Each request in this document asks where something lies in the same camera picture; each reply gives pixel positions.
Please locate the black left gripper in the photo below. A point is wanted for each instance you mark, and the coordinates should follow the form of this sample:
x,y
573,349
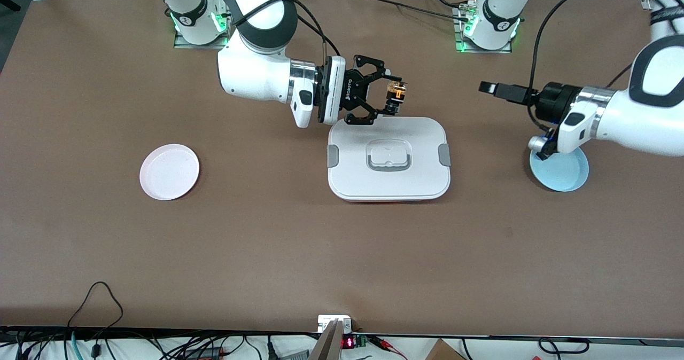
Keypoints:
x,y
553,101

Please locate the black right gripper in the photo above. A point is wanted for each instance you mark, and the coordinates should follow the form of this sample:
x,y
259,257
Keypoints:
x,y
352,99

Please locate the orange push-button switch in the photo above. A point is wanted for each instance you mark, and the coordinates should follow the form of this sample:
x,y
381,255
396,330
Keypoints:
x,y
396,90

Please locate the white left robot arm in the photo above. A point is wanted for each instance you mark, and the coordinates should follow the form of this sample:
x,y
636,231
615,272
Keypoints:
x,y
641,119

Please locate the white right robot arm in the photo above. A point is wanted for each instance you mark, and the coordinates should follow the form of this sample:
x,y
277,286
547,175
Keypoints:
x,y
251,71

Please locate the white lidded box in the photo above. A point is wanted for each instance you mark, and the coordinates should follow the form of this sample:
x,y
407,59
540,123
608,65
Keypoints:
x,y
388,181

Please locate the light blue round plate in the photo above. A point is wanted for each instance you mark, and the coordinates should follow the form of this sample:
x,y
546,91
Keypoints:
x,y
564,175

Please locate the pink round plate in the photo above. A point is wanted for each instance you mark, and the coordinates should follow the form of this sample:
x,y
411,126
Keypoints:
x,y
169,172

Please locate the red digit display module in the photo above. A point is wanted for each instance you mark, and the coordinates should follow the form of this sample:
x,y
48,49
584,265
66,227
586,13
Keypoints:
x,y
348,342

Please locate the red clip leads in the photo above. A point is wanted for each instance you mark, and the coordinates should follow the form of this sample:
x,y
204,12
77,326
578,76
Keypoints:
x,y
387,344

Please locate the brown cardboard piece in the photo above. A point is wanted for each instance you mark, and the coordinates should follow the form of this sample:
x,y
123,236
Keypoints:
x,y
443,352

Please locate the black power adapter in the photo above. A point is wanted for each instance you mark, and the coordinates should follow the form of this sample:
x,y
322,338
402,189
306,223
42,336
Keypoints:
x,y
206,353

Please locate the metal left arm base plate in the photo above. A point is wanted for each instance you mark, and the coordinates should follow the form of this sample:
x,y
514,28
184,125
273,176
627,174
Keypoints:
x,y
465,49

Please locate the white bracket plate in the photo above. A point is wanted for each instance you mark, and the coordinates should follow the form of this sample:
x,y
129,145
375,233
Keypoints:
x,y
326,321

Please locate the aluminium camera post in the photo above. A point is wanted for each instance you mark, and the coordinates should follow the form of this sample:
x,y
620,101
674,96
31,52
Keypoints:
x,y
327,346

